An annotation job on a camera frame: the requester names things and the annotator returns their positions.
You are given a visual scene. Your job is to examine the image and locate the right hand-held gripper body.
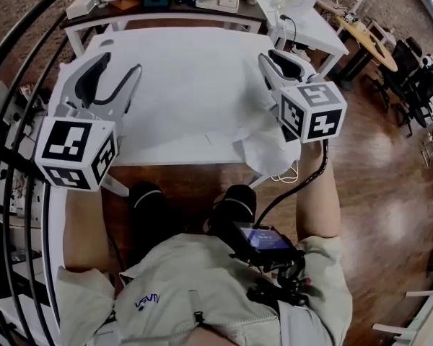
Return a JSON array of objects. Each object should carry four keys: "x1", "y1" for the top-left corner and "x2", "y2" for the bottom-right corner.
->
[{"x1": 270, "y1": 72, "x2": 349, "y2": 146}]

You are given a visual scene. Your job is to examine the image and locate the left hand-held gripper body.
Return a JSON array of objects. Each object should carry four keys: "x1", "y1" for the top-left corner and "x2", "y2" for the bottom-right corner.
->
[{"x1": 32, "y1": 101, "x2": 126, "y2": 193}]

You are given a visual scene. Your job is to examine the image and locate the white work table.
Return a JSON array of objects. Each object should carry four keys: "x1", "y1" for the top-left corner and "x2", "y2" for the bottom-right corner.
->
[{"x1": 121, "y1": 27, "x2": 281, "y2": 146}]

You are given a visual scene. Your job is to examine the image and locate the white pillowcase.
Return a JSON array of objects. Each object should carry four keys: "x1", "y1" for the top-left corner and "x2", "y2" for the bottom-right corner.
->
[{"x1": 204, "y1": 123, "x2": 303, "y2": 177}]

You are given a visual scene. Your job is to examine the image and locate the person's right forearm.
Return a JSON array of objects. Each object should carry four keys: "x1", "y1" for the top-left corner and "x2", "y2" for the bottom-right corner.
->
[{"x1": 295, "y1": 138, "x2": 342, "y2": 239}]

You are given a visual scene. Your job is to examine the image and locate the person's left forearm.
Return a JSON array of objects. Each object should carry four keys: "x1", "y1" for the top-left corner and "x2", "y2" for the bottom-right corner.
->
[{"x1": 63, "y1": 189, "x2": 113, "y2": 273}]

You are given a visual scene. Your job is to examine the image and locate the white sneaker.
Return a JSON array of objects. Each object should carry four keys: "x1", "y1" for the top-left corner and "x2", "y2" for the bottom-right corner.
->
[{"x1": 292, "y1": 47, "x2": 313, "y2": 63}]

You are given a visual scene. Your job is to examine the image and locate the white side table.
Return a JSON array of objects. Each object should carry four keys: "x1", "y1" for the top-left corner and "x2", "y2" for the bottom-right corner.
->
[{"x1": 258, "y1": 0, "x2": 350, "y2": 79}]

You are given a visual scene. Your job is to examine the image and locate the round wooden table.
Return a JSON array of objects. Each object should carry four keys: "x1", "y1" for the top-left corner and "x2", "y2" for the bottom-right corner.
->
[{"x1": 334, "y1": 14, "x2": 398, "y2": 89}]

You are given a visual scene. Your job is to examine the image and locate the white rectangular box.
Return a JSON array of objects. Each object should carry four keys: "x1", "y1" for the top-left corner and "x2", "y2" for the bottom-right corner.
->
[{"x1": 65, "y1": 0, "x2": 98, "y2": 20}]

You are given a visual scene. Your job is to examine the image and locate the black metal railing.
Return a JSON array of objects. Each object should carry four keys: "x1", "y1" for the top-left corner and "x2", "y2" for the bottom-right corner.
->
[{"x1": 0, "y1": 0, "x2": 95, "y2": 346}]

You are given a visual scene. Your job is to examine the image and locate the dark-topped white-legged table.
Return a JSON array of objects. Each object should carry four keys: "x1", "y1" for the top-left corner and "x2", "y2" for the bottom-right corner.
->
[{"x1": 59, "y1": 0, "x2": 270, "y2": 59}]

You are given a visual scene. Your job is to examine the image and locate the small white tray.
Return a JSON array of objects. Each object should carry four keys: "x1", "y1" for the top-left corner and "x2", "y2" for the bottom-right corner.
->
[{"x1": 194, "y1": 0, "x2": 240, "y2": 14}]

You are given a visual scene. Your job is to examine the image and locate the person's left leg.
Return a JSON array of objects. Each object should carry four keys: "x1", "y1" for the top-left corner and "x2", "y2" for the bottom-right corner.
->
[{"x1": 128, "y1": 181, "x2": 170, "y2": 262}]

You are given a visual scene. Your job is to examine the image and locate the person's leg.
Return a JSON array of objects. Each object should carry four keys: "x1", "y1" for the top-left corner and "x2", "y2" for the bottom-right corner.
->
[
  {"x1": 205, "y1": 184, "x2": 258, "y2": 237},
  {"x1": 128, "y1": 181, "x2": 170, "y2": 262}
]

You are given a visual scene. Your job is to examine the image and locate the black office chair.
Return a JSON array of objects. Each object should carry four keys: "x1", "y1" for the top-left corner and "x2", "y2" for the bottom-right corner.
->
[
  {"x1": 407, "y1": 52, "x2": 433, "y2": 136},
  {"x1": 378, "y1": 37, "x2": 425, "y2": 122}
]

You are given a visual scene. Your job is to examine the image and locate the person's right leg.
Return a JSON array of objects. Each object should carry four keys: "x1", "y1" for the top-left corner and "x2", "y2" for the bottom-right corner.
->
[{"x1": 205, "y1": 184, "x2": 258, "y2": 237}]

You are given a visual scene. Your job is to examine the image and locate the black chest-mounted monitor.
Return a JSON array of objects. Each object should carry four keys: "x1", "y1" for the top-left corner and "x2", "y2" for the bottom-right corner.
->
[{"x1": 232, "y1": 221, "x2": 304, "y2": 266}]

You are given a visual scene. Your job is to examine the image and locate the person's beige jacket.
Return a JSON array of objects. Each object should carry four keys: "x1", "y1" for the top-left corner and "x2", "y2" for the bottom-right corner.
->
[{"x1": 56, "y1": 232, "x2": 354, "y2": 346}]

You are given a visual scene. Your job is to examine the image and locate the black plug cable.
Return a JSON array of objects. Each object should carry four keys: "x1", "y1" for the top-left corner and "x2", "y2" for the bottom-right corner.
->
[{"x1": 279, "y1": 14, "x2": 297, "y2": 45}]

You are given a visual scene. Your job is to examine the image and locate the white power cable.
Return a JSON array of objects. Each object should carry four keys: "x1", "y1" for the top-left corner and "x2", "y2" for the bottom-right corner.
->
[{"x1": 272, "y1": 159, "x2": 299, "y2": 184}]

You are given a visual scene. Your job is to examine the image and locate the black braided cable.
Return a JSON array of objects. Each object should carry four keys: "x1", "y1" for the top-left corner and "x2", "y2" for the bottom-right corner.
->
[{"x1": 255, "y1": 138, "x2": 329, "y2": 229}]

